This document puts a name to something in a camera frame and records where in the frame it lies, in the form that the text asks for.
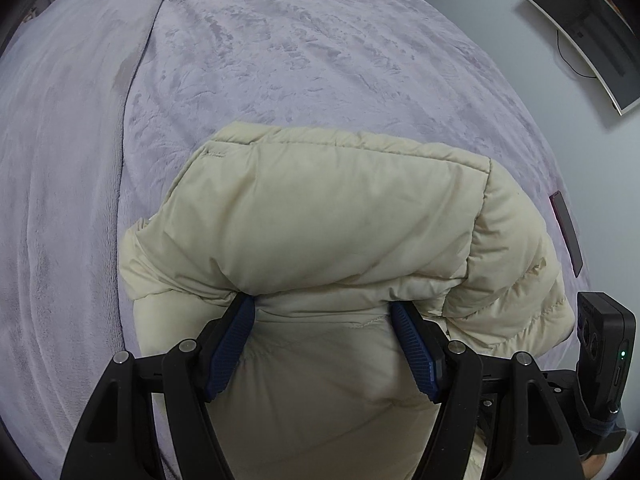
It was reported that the cream quilted down jacket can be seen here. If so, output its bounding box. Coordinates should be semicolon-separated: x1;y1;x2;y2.
119;122;575;479

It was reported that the person's right hand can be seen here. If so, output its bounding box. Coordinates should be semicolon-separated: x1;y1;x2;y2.
582;454;606;480

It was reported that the red-cased smartphone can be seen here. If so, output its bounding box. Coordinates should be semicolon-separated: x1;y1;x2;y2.
549;191;584;278

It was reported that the purple plush bed blanket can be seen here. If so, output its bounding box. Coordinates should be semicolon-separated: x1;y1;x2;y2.
1;0;565;479

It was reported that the black camera box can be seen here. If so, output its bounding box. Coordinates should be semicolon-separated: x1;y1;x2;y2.
577;292;636;418

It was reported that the black monitor cable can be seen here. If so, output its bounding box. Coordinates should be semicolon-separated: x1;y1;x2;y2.
555;29;599;80

